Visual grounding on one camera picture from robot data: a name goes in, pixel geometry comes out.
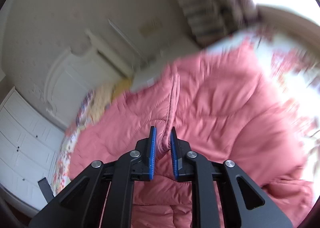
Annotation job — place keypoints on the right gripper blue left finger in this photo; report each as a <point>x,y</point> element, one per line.
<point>151,154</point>

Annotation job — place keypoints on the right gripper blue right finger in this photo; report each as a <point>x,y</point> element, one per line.
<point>176,154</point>

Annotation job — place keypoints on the pink quilted coat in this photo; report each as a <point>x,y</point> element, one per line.
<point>226,109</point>

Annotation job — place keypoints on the yellow cushion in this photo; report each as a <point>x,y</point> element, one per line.
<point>122,86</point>

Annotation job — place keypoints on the beige yellow pillow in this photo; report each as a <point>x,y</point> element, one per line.
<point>102,97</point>

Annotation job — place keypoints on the colourful patterned pillow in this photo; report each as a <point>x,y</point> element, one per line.
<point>84,110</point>

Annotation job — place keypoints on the white bedside table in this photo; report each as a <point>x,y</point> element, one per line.
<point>148,75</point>

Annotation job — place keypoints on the white wooden headboard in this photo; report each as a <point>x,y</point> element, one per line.
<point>72,76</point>

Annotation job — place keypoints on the slim silver standing lamp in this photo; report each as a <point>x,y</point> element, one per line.
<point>127,40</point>

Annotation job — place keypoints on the white wardrobe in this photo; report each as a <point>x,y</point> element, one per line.
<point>29,148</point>

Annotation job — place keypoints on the floral bed sheet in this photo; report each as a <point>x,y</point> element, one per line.
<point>293,70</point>

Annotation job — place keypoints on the wall power socket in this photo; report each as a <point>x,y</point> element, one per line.
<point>150,27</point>

